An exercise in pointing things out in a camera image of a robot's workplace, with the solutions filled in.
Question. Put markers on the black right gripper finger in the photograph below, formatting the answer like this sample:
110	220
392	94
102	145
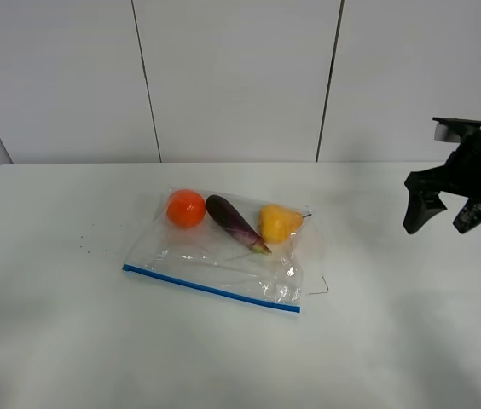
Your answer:
422	206
469	216

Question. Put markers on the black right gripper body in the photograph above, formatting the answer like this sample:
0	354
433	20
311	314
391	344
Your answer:
459	175

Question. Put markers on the clear zip bag blue strip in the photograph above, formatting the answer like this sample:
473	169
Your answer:
206	258

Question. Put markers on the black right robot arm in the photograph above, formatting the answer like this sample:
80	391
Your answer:
459	175

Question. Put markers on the yellow pear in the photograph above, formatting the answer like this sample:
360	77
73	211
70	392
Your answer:
278	223

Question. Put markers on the purple eggplant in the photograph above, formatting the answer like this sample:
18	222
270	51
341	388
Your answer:
226	216

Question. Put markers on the orange fruit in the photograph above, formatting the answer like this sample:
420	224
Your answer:
185	208

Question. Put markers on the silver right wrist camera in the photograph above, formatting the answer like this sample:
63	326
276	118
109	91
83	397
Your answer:
454	130

